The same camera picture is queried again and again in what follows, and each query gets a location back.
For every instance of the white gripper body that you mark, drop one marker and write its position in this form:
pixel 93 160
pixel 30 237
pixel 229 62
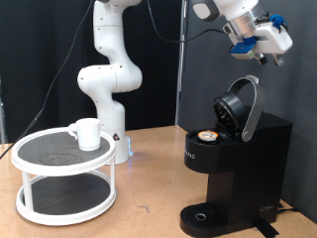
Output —
pixel 275 41

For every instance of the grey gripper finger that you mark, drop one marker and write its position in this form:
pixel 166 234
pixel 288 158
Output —
pixel 262 59
pixel 279 61

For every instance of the white orange-rimmed coffee pod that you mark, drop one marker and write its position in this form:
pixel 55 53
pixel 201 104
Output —
pixel 208 135

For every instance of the black Keurig coffee machine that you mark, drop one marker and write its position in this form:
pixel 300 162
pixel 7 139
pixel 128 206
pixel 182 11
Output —
pixel 251 165

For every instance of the white ceramic mug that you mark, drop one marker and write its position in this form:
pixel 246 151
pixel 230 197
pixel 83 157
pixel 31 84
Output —
pixel 89 135

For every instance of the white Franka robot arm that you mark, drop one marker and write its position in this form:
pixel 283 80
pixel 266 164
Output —
pixel 109 82

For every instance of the grey metal pole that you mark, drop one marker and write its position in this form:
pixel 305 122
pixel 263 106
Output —
pixel 181 82

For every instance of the black tape strip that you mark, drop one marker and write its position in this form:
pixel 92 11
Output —
pixel 267 229

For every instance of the white two-tier turntable stand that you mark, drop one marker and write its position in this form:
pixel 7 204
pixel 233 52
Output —
pixel 66 193

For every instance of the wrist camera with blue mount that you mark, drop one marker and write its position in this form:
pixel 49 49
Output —
pixel 242 49

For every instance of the grey metal frame post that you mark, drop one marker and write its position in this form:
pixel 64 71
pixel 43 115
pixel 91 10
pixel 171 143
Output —
pixel 1 115

